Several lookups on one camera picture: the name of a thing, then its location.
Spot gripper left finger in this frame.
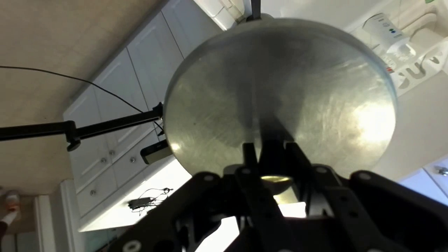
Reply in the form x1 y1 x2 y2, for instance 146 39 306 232
108 142 292 252

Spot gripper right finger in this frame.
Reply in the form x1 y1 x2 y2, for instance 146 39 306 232
285 141 448 252

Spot round steel pot lid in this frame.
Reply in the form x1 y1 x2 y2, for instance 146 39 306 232
163 17 398 195

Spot white kitchen cabinet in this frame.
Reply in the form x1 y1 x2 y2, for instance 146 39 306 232
62 0 224 232

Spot white countertop appliance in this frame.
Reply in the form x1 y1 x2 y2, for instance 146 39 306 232
362 13 418 57

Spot stand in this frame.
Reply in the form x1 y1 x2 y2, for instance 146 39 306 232
249 0 263 21

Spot black power adapter with cable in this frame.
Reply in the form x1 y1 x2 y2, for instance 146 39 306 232
127 188 174 215

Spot camera on mount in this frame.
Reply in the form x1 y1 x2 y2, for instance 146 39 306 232
0 102 174 165

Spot black cable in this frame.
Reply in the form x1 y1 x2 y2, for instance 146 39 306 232
0 65 165 136

